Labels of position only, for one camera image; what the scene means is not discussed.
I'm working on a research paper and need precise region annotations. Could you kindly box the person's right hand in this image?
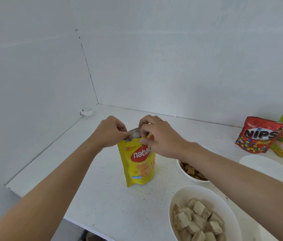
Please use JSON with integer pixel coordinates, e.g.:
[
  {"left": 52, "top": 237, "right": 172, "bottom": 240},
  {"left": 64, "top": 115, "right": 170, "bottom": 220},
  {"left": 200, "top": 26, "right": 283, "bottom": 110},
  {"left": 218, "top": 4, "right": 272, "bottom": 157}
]
[{"left": 138, "top": 114, "right": 190, "bottom": 160}]

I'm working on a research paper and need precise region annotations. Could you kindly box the pile of brown pillow snacks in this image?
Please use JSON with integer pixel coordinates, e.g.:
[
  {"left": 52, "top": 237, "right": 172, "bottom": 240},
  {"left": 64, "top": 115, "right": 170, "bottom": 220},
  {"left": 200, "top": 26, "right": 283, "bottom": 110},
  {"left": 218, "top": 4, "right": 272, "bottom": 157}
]
[{"left": 179, "top": 161, "right": 208, "bottom": 181}]

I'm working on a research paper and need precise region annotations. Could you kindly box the pile of beige wafer cubes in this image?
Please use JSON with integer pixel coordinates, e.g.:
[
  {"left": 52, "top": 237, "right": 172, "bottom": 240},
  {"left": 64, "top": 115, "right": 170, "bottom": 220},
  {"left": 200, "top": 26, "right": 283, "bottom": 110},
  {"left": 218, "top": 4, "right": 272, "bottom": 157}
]
[{"left": 172, "top": 198, "right": 226, "bottom": 241}]

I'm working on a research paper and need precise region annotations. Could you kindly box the person's left forearm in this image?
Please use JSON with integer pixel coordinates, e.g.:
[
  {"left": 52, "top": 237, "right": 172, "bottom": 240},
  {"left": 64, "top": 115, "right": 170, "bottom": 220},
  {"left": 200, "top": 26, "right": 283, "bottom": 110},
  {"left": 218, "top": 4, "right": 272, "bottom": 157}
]
[{"left": 0, "top": 139, "right": 104, "bottom": 241}]

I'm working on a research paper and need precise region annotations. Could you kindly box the red Nips candy bag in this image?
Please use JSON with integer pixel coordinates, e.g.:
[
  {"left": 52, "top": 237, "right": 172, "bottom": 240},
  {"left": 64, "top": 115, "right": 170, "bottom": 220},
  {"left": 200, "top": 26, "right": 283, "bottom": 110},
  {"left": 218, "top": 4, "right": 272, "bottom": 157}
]
[{"left": 235, "top": 116, "right": 283, "bottom": 154}]

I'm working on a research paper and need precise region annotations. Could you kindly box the yellow snack bag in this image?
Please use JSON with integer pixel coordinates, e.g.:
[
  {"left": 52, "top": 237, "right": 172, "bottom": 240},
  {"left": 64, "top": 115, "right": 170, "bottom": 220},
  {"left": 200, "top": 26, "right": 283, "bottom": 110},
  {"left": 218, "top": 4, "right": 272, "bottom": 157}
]
[{"left": 117, "top": 127, "right": 156, "bottom": 188}]

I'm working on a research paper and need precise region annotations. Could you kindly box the person's right forearm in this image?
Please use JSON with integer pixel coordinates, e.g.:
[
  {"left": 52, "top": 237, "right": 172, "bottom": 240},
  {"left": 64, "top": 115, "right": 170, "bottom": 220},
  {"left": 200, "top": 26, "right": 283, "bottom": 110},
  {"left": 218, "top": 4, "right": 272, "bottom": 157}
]
[{"left": 181, "top": 142, "right": 283, "bottom": 241}]

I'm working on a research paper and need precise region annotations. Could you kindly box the person's left hand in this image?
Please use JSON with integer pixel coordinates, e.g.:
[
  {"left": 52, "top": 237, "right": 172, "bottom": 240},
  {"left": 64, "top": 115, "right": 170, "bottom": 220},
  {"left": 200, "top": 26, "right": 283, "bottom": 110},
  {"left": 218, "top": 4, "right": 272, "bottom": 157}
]
[{"left": 87, "top": 115, "right": 131, "bottom": 151}]

